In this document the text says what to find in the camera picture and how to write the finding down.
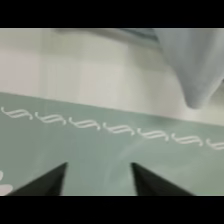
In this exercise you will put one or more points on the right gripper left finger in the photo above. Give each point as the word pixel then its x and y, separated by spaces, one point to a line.
pixel 50 183

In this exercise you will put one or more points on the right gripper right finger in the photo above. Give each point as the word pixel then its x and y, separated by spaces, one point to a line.
pixel 151 184

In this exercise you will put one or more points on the light grey shirt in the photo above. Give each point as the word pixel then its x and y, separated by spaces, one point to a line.
pixel 196 63

